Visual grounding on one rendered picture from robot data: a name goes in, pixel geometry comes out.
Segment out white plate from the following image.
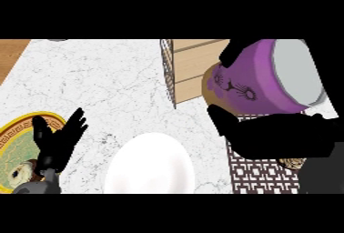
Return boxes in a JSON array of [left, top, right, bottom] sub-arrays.
[[103, 132, 197, 195]]

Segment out purple can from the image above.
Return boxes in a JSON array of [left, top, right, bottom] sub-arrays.
[[201, 39, 330, 116]]

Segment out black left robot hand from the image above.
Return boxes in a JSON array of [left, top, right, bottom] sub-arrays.
[[32, 106, 91, 175]]

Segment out brown wooden board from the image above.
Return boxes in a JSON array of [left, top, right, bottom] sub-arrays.
[[0, 39, 33, 86]]

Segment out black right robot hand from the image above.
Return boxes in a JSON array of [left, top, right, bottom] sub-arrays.
[[207, 39, 344, 160]]

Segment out yellow rimmed green plate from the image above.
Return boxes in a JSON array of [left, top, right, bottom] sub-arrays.
[[0, 111, 69, 195]]

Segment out brown white patterned placemat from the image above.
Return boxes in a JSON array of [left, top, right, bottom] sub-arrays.
[[225, 114, 311, 195]]

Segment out small golden brown object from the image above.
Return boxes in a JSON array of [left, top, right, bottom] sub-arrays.
[[278, 157, 309, 170]]

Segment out wire tiered shelf wooden trays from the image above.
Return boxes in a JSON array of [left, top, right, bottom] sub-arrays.
[[159, 39, 232, 110]]

